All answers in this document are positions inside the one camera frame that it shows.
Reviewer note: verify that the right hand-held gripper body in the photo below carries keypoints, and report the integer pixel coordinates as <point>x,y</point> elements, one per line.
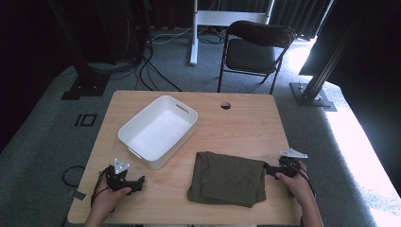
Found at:
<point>288,164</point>

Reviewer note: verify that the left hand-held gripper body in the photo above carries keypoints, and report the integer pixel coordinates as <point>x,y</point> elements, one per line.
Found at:
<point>117,180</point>

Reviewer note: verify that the olive green cloth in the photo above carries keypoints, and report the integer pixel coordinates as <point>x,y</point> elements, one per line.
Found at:
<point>227,178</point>

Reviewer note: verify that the white plastic bin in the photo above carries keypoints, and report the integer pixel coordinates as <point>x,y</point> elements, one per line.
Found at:
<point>157,132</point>

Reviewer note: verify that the person's left hand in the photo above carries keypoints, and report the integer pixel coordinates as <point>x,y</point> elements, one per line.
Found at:
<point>108,198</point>

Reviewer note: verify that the person's right hand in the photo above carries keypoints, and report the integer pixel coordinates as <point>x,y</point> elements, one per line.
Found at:
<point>294,185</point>

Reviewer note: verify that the grey tape piece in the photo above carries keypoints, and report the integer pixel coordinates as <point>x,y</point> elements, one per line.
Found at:
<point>78,195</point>

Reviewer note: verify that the black metal stand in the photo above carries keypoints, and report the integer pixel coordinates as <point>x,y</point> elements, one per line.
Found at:
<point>318,85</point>
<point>85,72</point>

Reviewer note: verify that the black folding chair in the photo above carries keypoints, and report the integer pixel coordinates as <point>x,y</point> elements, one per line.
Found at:
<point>252,53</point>

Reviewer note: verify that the dark curtain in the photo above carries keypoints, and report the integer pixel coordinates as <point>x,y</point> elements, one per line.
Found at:
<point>299,12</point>

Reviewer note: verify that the white desk frame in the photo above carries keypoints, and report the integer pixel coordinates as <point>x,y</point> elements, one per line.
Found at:
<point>205,19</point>

